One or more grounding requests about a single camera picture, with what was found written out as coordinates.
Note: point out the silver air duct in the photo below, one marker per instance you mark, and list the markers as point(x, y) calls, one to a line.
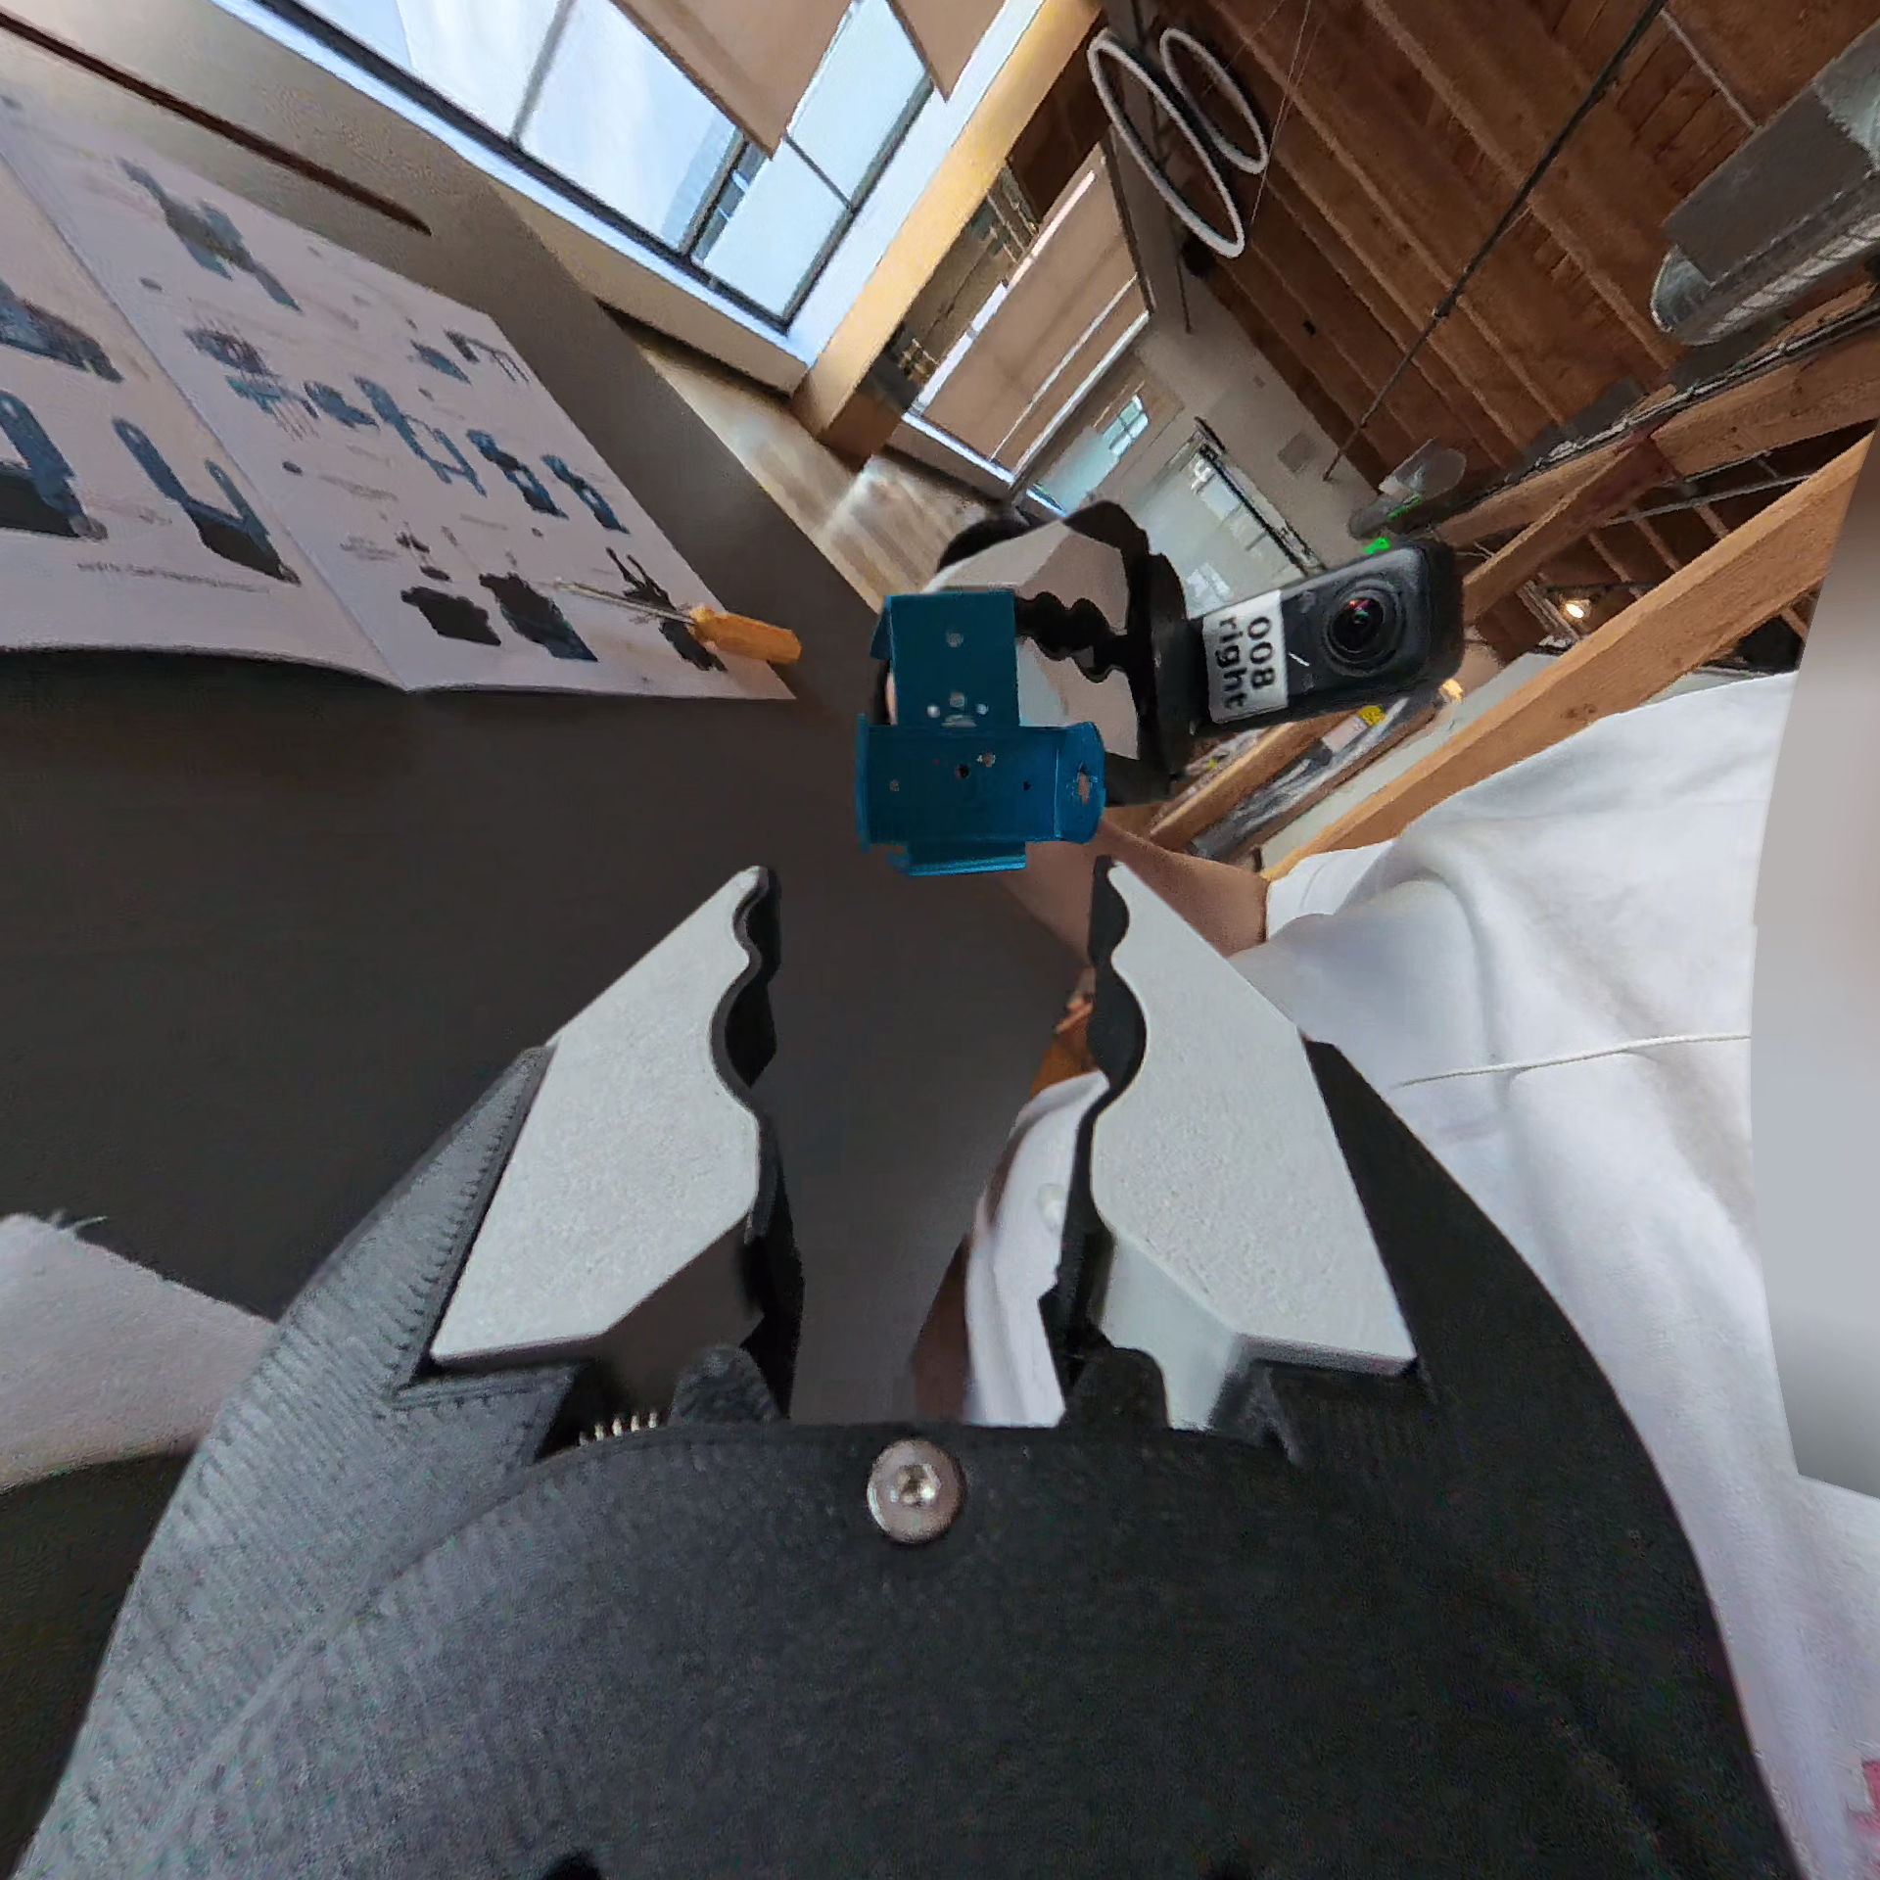
point(1762, 221)

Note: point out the white foam square with hole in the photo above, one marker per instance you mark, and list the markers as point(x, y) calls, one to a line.
point(102, 1353)

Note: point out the printed instruction manual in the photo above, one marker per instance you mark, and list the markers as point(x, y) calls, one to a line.
point(352, 501)

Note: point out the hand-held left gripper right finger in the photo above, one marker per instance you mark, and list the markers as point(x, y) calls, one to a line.
point(1247, 1176)

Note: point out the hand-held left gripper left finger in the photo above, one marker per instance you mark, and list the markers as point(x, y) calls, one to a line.
point(617, 1176)

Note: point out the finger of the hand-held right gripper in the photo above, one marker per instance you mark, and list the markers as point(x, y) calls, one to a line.
point(1087, 706)
point(1057, 567)

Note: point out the large window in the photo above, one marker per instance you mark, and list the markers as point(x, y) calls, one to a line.
point(764, 221)

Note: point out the small blue metal U bracket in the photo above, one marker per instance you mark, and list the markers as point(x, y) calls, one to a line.
point(940, 795)

